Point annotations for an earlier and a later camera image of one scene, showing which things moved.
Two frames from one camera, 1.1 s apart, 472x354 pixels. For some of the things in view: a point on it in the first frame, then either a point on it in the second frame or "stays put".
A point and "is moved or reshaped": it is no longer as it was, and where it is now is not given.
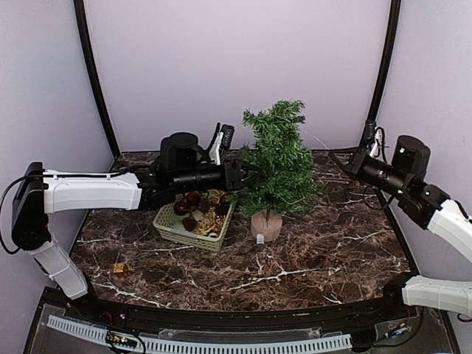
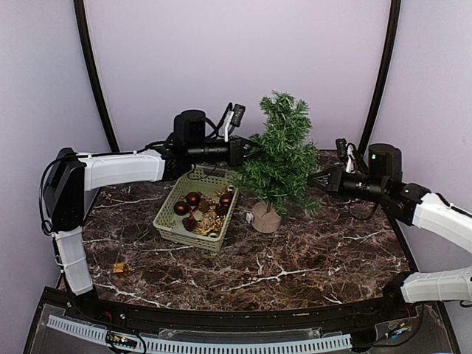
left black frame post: [81, 20] stays put
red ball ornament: [193, 198] stays put
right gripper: [356, 161] to [335, 177]
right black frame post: [371, 125] stays put
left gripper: [236, 183] to [237, 155]
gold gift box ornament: [121, 268] stays put
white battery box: [260, 239] to [249, 217]
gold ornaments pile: [212, 221] stays put
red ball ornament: [181, 209] stays put
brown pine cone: [189, 223] stays put
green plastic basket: [198, 217] stays put
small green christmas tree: [277, 172] is moved or reshaped
